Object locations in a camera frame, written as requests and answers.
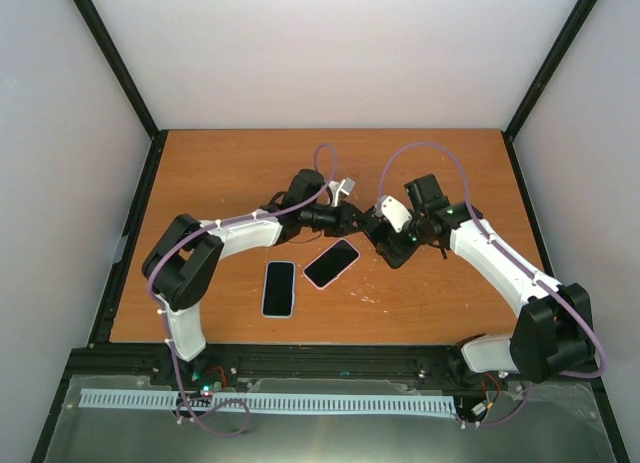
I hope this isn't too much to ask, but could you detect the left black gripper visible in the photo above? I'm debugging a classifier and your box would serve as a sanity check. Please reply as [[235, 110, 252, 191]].
[[302, 201, 375, 238]]

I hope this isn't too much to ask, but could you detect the black phone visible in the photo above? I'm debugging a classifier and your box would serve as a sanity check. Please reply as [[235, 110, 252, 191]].
[[363, 206, 389, 247]]

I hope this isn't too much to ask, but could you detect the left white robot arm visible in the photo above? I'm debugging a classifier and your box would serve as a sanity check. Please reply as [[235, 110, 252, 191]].
[[142, 169, 364, 386]]

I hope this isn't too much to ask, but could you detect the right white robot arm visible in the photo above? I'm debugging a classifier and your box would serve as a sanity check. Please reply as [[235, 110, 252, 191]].
[[365, 175, 596, 383]]

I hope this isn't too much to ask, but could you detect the phone in blue case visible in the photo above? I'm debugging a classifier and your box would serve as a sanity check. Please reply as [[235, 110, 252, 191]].
[[261, 261, 296, 318]]

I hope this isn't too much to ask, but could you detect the grey metal front plate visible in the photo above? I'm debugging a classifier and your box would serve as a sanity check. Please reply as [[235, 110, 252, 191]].
[[33, 376, 629, 462]]

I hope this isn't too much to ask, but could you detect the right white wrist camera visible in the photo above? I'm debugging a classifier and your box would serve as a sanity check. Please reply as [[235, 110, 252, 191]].
[[375, 195, 412, 233]]

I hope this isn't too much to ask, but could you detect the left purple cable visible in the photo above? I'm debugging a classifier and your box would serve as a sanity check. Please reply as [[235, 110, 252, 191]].
[[145, 143, 337, 439]]

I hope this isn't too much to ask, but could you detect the purple cable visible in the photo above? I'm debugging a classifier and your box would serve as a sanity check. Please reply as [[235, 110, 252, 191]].
[[145, 143, 337, 439], [374, 141, 610, 429]]

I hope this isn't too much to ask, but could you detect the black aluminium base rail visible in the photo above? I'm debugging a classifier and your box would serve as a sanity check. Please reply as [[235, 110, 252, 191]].
[[69, 343, 599, 397]]

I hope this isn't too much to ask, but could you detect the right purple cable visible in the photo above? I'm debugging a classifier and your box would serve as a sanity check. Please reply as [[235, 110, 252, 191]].
[[374, 141, 610, 429]]

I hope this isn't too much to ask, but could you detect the light blue slotted cable duct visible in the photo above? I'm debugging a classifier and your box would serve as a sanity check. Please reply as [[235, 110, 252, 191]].
[[78, 389, 456, 418]]

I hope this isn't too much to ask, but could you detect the left black frame post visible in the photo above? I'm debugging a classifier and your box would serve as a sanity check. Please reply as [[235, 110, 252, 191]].
[[63, 0, 169, 144]]

